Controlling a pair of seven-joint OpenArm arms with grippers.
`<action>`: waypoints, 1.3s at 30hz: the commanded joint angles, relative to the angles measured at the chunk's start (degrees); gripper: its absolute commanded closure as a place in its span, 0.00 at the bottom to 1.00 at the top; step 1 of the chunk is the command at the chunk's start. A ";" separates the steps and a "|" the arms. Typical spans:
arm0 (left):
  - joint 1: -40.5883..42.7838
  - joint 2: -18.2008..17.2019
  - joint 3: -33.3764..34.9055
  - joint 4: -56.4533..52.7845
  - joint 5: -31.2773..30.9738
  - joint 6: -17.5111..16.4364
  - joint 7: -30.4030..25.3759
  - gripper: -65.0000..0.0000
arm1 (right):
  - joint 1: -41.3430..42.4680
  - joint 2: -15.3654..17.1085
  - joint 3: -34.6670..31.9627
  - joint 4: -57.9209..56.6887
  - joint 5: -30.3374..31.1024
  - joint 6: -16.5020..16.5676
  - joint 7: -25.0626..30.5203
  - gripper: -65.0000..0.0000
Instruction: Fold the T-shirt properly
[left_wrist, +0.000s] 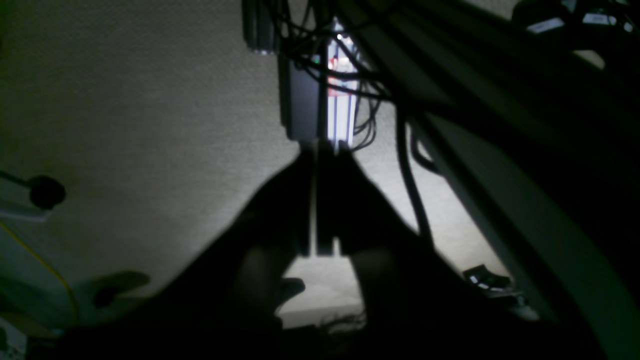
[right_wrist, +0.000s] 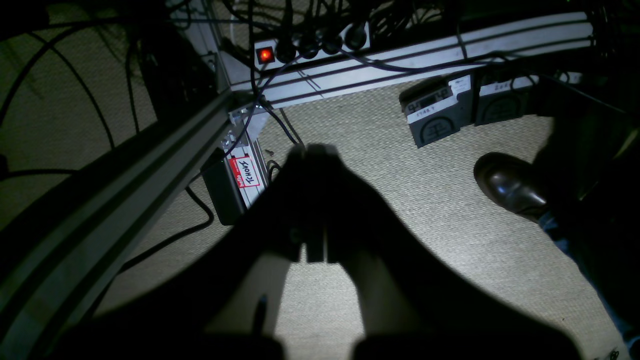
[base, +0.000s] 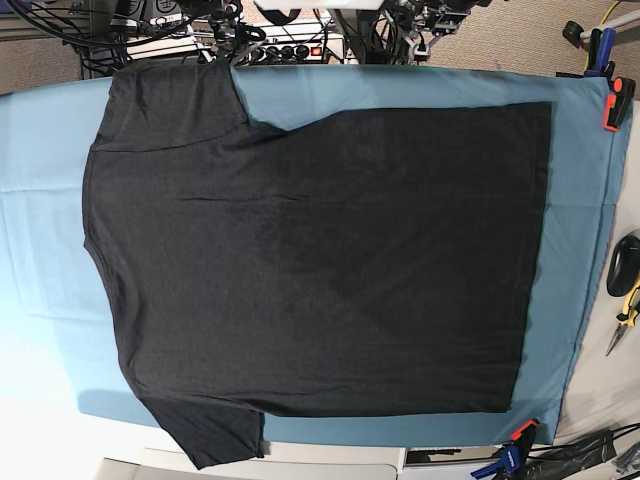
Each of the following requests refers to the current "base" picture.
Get yellow handled pliers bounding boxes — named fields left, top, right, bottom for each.
left=605, top=280, right=639, bottom=356

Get white power strip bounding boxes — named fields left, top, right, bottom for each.
left=197, top=42, right=346, bottom=65

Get black computer mouse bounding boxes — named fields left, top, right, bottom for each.
left=606, top=234, right=639, bottom=297

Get black T-shirt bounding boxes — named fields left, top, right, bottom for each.
left=82, top=64, right=552, bottom=469

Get orange black clamp top right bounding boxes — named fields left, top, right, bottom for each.
left=603, top=77, right=636, bottom=132

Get blue clamp top right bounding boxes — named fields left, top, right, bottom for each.
left=584, top=28, right=616, bottom=79

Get blue table cloth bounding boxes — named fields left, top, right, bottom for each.
left=1, top=66, right=632, bottom=447

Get orange blue clamp bottom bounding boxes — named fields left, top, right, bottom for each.
left=471, top=419, right=539, bottom=479

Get black caster wheel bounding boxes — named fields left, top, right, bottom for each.
left=562, top=21, right=584, bottom=48

